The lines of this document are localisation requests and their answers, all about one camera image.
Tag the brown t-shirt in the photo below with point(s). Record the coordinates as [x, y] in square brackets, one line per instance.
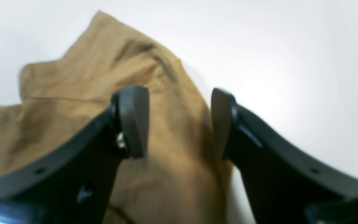
[184, 180]

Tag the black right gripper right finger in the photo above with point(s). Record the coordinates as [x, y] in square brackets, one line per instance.
[284, 185]

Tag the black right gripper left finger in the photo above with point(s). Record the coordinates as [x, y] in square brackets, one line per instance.
[73, 184]

